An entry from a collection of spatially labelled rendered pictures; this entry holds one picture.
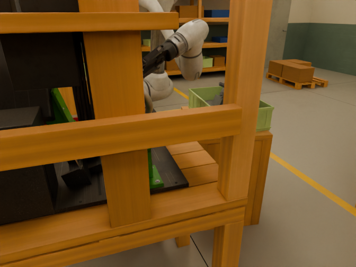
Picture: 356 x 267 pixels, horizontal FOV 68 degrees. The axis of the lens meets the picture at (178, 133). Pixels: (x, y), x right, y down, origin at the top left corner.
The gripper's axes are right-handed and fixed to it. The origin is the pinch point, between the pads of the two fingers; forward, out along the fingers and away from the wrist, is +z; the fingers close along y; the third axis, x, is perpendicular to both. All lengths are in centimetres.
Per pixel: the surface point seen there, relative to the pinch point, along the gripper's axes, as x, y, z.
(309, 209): 135, -121, -82
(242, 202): 65, -11, 1
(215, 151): 43, -72, -36
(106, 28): 5.6, 39.2, 14.9
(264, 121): 52, -62, -73
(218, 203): 58, -10, 9
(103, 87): 10.3, 26.1, 21.1
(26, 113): -9.5, 2.7, 38.6
